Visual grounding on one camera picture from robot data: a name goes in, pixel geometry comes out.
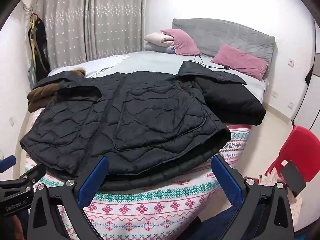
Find black quilted puffer jacket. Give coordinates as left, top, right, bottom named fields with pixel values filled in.
left=20, top=62, right=246, bottom=191

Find patterned red green bedspread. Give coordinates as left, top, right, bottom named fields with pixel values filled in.
left=24, top=124, right=253, bottom=240

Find brown fur-trimmed coat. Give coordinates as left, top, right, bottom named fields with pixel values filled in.
left=27, top=68, right=86, bottom=113

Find red plastic chair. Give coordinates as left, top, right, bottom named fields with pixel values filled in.
left=266, top=126, right=319, bottom=183

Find black folded coat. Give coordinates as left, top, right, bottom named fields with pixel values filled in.
left=193, top=77, right=266, bottom=126

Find white wardrobe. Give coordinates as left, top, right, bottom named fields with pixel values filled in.
left=292, top=23, right=320, bottom=138

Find pink pillow by headboard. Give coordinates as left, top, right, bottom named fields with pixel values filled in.
left=211, top=44, right=268, bottom=81

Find grey bed sheet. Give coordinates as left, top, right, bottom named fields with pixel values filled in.
left=47, top=50, right=266, bottom=104

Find grey folded blanket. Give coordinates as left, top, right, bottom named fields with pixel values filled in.
left=144, top=42, right=175, bottom=54

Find pink pillow near blankets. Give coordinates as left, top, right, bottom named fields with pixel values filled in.
left=161, top=29, right=201, bottom=56

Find grey padded headboard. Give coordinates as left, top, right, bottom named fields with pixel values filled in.
left=172, top=18, right=276, bottom=80

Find beige folded blanket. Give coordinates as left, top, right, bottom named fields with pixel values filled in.
left=144, top=33, right=174, bottom=47

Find grey dotted curtain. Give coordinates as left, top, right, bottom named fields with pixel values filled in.
left=32, top=0, right=145, bottom=69

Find dark clothes hanging on wall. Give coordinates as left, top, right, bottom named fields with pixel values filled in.
left=28, top=12, right=51, bottom=83

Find black charger cable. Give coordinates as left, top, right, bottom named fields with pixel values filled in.
left=190, top=55, right=230, bottom=71

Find white wall socket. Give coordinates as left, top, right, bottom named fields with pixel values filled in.
left=288, top=59, right=295, bottom=67

